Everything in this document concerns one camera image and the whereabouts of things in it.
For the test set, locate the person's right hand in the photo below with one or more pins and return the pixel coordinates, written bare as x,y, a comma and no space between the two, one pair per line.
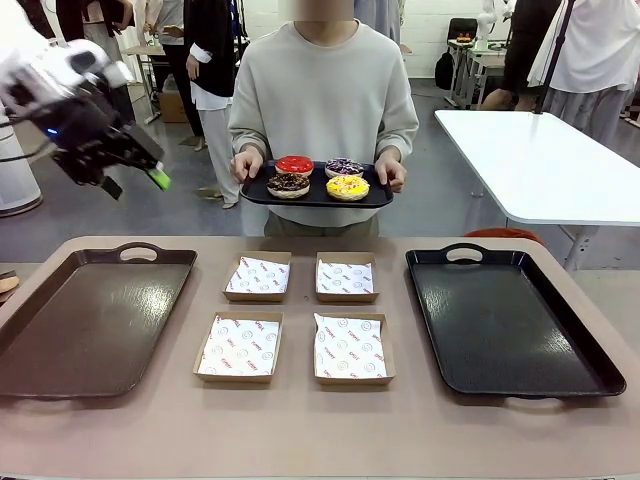
247,165

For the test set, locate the person's left hand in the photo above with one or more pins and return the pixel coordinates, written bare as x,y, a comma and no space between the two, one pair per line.
390,172

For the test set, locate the black backpack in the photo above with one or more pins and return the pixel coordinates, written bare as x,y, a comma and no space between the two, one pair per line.
444,70

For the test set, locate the chocolate sprinkled donut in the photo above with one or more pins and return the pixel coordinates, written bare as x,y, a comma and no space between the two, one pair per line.
280,186

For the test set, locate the cardboard box on floor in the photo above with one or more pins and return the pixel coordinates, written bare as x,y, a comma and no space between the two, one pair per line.
172,107

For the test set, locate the tan object with dark top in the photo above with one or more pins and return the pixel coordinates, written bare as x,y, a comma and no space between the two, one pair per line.
7,285

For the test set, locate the person in beige sweater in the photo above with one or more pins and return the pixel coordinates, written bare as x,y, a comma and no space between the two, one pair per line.
322,90

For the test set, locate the large brown serving tray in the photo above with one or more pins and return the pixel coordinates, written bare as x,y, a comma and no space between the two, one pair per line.
95,320

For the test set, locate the kraft paper food box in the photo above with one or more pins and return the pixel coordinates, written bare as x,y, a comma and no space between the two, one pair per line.
346,298
257,297
352,380
235,377

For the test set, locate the bystander white loose clothes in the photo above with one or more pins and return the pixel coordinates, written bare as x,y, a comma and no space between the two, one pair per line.
600,50

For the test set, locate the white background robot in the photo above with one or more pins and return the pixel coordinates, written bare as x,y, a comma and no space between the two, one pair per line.
485,25

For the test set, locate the white side table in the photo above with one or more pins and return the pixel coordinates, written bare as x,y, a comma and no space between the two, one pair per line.
540,160

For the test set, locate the small black serving tray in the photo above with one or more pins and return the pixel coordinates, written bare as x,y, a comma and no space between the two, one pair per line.
315,200

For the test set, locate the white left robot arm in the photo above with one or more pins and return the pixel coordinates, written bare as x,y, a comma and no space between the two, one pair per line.
85,52

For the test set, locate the white cylindrical pedestal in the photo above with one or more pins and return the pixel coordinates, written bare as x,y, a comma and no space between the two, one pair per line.
15,175

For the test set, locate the person's left forearm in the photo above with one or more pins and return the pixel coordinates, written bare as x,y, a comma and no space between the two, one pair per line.
397,140

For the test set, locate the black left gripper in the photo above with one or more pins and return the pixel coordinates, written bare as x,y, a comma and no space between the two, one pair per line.
95,140

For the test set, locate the orange round stool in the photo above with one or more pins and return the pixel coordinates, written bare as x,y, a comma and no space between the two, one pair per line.
500,234

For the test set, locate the grey background desk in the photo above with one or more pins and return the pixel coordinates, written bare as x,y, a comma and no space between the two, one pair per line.
475,52

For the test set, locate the purple sprinkled donut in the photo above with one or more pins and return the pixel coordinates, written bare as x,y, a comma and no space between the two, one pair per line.
345,166

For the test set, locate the yellow sprinkled donut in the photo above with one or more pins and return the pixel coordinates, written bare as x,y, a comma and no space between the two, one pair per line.
340,187

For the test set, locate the large black serving tray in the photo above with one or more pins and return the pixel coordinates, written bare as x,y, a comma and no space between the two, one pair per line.
505,320

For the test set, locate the black tripod pole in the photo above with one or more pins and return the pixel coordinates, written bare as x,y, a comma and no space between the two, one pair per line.
552,60

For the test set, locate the bystander grey trousers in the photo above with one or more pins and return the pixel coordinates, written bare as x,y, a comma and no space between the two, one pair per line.
102,30

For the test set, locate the bystander black top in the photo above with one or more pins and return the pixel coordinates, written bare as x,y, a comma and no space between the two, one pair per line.
525,50

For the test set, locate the red glazed donut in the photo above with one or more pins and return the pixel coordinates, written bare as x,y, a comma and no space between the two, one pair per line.
295,164

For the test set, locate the bystander dark trousers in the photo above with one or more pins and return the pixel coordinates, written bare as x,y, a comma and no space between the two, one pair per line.
177,65

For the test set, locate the person's right forearm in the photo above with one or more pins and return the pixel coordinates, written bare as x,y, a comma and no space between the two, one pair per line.
247,135

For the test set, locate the bystander black jacket white trousers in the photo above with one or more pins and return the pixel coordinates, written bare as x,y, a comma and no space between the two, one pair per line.
215,50

